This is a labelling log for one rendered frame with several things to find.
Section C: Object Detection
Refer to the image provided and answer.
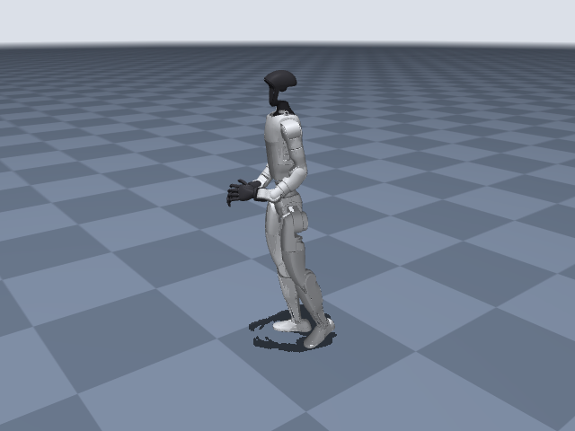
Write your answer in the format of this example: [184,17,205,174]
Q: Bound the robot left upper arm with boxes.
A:
[280,119,307,177]

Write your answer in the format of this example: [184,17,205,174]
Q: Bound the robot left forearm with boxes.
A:
[257,168,306,204]

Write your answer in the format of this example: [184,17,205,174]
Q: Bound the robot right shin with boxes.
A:
[277,268,302,323]

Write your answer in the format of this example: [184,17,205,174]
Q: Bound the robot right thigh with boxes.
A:
[265,202,290,277]

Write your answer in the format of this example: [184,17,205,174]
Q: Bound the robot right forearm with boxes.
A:
[254,164,272,188]

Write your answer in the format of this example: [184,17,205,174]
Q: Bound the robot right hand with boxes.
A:
[226,180,261,206]

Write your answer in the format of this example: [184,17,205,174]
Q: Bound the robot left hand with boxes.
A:
[227,180,267,203]

